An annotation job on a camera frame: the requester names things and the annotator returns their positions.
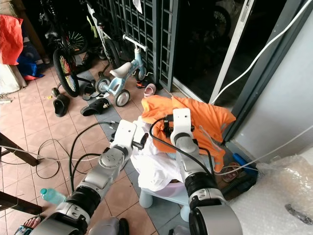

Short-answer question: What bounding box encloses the white cloth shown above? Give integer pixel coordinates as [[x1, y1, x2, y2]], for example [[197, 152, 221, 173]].
[[130, 121, 186, 192]]

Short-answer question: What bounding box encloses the pink kids shoe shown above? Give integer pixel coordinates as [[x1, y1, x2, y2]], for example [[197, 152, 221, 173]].
[[142, 83, 157, 98]]

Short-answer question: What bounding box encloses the orange shirt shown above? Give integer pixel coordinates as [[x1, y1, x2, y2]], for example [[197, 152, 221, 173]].
[[141, 95, 237, 173]]

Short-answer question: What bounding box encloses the black slipper with white print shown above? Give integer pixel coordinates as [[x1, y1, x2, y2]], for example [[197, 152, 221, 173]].
[[81, 97, 112, 117]]

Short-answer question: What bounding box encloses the pale blue plastic stool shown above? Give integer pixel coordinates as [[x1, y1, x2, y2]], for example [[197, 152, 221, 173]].
[[139, 180, 192, 224]]

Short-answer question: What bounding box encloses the light blue kids balance bike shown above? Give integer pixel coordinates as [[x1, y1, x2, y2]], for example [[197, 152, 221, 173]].
[[96, 34, 150, 108]]

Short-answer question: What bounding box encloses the blue plastic object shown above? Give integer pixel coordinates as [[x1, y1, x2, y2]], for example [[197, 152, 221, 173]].
[[231, 152, 258, 173]]

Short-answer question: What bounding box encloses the plain black slipper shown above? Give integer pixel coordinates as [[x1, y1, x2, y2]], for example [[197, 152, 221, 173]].
[[53, 94, 71, 118]]

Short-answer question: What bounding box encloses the dark glass sliding door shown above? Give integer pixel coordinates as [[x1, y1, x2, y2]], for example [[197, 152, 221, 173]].
[[171, 0, 313, 129]]

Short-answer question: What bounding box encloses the black kids bicycle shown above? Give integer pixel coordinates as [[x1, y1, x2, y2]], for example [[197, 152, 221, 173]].
[[38, 0, 94, 98]]

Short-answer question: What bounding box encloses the dark metal grille gate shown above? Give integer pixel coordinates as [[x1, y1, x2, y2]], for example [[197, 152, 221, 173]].
[[92, 0, 179, 94]]

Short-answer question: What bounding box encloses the clear bottle with teal cap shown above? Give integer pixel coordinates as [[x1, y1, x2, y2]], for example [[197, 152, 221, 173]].
[[40, 188, 67, 206]]

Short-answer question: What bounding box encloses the white and green bicycle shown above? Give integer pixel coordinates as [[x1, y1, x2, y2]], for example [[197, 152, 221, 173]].
[[82, 0, 124, 70]]

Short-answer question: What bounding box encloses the clear bubble wrap sheet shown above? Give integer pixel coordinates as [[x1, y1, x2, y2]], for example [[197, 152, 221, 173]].
[[229, 154, 313, 235]]

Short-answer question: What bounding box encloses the blue bag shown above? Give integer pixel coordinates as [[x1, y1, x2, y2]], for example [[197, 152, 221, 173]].
[[17, 45, 45, 81]]

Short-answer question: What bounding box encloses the person's foot in sandal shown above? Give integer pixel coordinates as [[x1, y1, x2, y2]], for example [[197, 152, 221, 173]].
[[14, 214, 48, 235]]

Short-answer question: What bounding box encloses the white sack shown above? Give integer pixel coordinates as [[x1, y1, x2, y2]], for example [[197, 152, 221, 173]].
[[0, 63, 21, 94]]

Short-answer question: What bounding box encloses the red plastic bag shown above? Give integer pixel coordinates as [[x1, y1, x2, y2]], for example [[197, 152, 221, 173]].
[[0, 14, 24, 66]]

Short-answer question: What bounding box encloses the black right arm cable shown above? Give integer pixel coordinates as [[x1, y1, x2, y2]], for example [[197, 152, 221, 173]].
[[149, 116, 222, 173]]

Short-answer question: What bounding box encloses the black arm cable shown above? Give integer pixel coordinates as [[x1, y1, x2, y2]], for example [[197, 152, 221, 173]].
[[149, 116, 222, 173], [69, 121, 119, 192]]

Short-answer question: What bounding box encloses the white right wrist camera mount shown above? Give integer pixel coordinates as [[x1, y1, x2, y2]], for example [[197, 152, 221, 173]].
[[171, 108, 194, 142]]

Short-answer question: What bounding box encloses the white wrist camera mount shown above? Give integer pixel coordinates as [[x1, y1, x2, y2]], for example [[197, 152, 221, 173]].
[[112, 120, 140, 151], [171, 108, 194, 142]]

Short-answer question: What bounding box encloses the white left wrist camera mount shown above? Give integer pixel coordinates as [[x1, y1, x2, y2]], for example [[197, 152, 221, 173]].
[[112, 120, 140, 151]]

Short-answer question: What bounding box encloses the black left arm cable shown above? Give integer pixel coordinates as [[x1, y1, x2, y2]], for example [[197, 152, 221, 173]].
[[69, 121, 119, 192]]

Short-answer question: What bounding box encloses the white floor cable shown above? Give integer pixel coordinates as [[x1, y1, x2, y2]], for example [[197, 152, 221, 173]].
[[0, 146, 104, 164]]

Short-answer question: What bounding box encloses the thin black floor cable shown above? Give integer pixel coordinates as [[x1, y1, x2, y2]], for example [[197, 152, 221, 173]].
[[35, 139, 75, 180]]

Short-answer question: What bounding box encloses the thick white hose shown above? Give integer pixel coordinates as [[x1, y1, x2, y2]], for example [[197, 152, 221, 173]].
[[212, 0, 313, 105]]

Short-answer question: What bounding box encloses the dark wooden furniture frame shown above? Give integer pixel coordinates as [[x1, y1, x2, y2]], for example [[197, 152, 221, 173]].
[[0, 133, 45, 216]]

